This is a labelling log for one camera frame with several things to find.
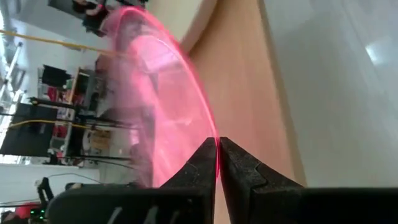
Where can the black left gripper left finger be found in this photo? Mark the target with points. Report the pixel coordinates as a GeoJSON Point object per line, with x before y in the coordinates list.
{"type": "Point", "coordinates": [155, 205]}

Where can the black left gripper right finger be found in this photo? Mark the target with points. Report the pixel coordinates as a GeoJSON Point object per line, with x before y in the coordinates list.
{"type": "Point", "coordinates": [280, 205]}

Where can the pink translucent plate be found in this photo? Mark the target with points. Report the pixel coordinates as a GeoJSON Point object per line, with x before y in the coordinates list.
{"type": "Point", "coordinates": [174, 102]}

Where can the wooden shelf with black frame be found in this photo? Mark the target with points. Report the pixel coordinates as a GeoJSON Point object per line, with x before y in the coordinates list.
{"type": "Point", "coordinates": [242, 93]}

